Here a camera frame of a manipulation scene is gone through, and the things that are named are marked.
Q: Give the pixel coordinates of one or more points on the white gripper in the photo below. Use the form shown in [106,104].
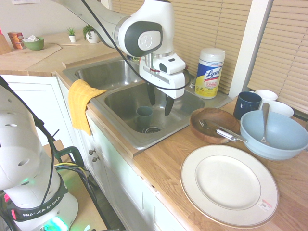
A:
[168,84]

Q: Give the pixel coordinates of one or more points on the silver metal spoon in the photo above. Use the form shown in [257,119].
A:
[265,115]

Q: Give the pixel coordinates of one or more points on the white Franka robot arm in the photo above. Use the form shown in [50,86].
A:
[149,16]

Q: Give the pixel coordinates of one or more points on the metal sink drain strainer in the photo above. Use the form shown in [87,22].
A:
[152,129]

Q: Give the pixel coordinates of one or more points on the chrome sink sprayer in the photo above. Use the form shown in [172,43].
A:
[192,84]

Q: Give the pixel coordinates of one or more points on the stainless steel double sink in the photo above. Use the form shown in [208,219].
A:
[120,72]

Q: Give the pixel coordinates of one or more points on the dark teal plastic cup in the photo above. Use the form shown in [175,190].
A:
[144,116]

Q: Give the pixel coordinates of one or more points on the silver metal fork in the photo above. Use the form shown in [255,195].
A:
[204,124]

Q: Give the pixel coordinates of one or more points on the yellow green sponge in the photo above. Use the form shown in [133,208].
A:
[132,57]

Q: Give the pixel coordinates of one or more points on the Lysol wipes canister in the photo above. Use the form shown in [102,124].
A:
[209,72]

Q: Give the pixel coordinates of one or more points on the brown wooden bowl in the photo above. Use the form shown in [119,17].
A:
[204,138]

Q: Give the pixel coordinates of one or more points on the yellow dish cloth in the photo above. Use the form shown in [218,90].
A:
[78,103]

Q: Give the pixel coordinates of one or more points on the white kitchen cabinet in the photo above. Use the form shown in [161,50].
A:
[115,173]

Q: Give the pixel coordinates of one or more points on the round metal cabinet knob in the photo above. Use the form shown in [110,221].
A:
[91,151]
[95,159]

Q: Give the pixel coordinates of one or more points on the silver butter knife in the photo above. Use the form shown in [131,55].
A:
[238,137]

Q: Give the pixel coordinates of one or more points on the navy blue mug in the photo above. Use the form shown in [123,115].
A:
[246,104]

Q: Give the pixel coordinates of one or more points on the leafy potted plant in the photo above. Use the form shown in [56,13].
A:
[92,36]

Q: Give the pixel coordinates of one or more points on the green metal clamp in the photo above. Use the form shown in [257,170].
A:
[72,151]

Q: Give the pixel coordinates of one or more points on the thin wooden stick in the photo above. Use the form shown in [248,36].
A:
[69,44]

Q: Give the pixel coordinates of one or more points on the white ceramic mug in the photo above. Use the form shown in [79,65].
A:
[280,108]
[267,94]

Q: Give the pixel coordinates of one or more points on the cream gold rimmed plate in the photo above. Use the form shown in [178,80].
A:
[228,183]

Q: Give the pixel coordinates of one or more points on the small potted plant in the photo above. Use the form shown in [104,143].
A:
[72,36]

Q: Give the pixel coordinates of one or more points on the wooden robot stand board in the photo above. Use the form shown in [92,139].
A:
[84,197]

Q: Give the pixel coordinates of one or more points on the light blue bowl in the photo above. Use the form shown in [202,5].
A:
[286,142]

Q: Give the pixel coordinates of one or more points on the light wooden cutting board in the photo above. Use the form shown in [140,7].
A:
[31,57]

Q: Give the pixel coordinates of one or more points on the green bowl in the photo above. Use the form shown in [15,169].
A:
[34,45]

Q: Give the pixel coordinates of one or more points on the white crumpled napkin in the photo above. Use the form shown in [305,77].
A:
[31,38]

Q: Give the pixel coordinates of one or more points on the price sticker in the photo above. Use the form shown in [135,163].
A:
[265,203]

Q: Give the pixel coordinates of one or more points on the orange cardboard box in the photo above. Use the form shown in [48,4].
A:
[15,39]

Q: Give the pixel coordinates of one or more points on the wooden knife block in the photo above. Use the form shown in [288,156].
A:
[4,45]

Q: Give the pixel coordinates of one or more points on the pink tape tab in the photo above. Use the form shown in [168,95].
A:
[6,197]
[13,214]

